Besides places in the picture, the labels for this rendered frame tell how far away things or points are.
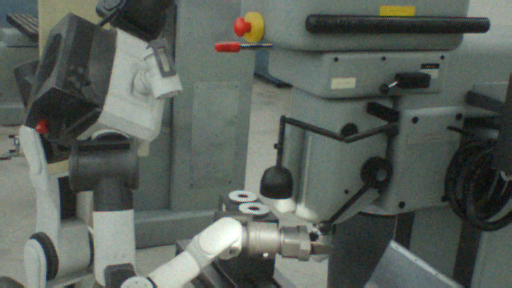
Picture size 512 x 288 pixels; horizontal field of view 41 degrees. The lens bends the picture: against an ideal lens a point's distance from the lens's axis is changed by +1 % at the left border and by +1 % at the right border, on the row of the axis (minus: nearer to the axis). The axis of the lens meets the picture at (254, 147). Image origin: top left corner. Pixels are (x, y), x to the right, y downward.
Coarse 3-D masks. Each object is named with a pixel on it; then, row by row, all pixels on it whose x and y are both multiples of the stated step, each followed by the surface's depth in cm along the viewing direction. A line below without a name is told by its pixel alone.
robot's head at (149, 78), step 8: (144, 56) 154; (152, 56) 154; (160, 56) 154; (152, 64) 154; (168, 64) 154; (144, 72) 157; (152, 72) 154; (144, 80) 157; (152, 80) 153; (160, 80) 152; (168, 80) 152; (176, 80) 154; (144, 88) 158; (152, 88) 154; (160, 88) 152; (168, 88) 152; (176, 88) 153; (160, 96) 154; (168, 96) 157
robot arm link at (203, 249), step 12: (216, 228) 159; (228, 228) 160; (240, 228) 160; (192, 240) 159; (204, 240) 158; (216, 240) 158; (228, 240) 158; (192, 252) 158; (204, 252) 157; (216, 252) 157; (204, 264) 158
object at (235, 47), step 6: (234, 42) 150; (216, 48) 148; (222, 48) 148; (228, 48) 148; (234, 48) 149; (240, 48) 150; (246, 48) 151; (252, 48) 152; (258, 48) 152; (264, 48) 153; (270, 48) 154
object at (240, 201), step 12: (240, 192) 214; (252, 192) 219; (228, 204) 208; (240, 204) 208; (252, 204) 206; (264, 204) 210; (252, 216) 199; (264, 216) 200; (240, 252) 199; (228, 264) 209; (240, 264) 200; (252, 264) 202; (264, 264) 203; (240, 276) 202; (252, 276) 203
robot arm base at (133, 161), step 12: (72, 144) 153; (84, 144) 154; (96, 144) 154; (108, 144) 155; (120, 144) 155; (132, 144) 155; (72, 156) 149; (132, 156) 151; (72, 168) 148; (132, 168) 150; (72, 180) 148; (132, 180) 151
